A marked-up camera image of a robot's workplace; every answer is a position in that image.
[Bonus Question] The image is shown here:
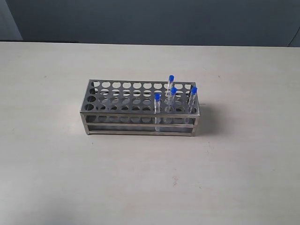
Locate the stainless steel test tube rack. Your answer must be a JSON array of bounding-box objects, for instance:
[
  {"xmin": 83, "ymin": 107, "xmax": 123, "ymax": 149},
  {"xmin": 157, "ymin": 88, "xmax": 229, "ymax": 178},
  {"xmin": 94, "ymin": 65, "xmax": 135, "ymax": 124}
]
[{"xmin": 80, "ymin": 79, "xmax": 201, "ymax": 136}]

